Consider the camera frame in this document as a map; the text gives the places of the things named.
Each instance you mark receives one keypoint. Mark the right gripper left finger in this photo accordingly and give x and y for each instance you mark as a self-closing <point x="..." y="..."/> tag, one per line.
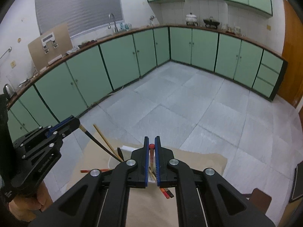
<point x="99" y="198"/>

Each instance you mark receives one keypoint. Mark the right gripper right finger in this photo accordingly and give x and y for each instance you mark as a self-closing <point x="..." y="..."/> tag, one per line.
<point x="204" y="198"/>

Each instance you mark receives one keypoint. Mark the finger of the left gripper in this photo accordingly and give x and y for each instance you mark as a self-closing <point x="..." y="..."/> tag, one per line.
<point x="67" y="126"/>

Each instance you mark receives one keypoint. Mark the black chopstick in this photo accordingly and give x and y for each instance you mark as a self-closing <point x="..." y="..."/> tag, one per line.
<point x="97" y="142"/>

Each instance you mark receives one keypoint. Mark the green lower kitchen cabinets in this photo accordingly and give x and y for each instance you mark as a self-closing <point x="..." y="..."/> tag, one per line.
<point x="75" y="83"/>

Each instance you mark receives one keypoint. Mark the left hand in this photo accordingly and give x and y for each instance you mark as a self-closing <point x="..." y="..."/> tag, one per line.
<point x="22" y="208"/>

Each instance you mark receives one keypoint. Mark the bamboo chopstick in holder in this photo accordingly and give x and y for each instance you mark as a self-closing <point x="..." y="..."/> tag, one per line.
<point x="107" y="142"/>

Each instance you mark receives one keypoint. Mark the orange red bamboo chopstick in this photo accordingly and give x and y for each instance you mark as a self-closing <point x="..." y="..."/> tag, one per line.
<point x="161" y="189"/>

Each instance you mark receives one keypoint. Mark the black utensil in holder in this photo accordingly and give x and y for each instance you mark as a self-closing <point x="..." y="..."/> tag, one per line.
<point x="120" y="153"/>

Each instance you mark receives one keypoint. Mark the white utensil holder right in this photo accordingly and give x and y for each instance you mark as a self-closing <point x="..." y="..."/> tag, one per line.
<point x="150" y="177"/>

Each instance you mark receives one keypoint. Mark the cardboard board with device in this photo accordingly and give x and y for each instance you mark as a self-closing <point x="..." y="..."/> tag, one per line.
<point x="50" y="46"/>

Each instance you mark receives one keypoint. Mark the black appliance at right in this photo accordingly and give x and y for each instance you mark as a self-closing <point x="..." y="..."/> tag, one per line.
<point x="297" y="188"/>

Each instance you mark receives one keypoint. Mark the chrome sink faucet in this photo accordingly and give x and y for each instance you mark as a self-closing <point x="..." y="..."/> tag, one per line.
<point x="111" y="16"/>

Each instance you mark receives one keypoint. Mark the window blind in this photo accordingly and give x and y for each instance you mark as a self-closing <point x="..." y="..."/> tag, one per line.
<point x="79" y="15"/>

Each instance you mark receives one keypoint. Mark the brown wooden door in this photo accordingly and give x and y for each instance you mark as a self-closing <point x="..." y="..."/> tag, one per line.
<point x="291" y="86"/>

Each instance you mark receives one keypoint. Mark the white cooking pot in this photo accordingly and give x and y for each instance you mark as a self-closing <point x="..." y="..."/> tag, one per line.
<point x="191" y="19"/>

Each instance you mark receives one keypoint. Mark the black wok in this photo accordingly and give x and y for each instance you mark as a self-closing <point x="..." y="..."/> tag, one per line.
<point x="211" y="23"/>

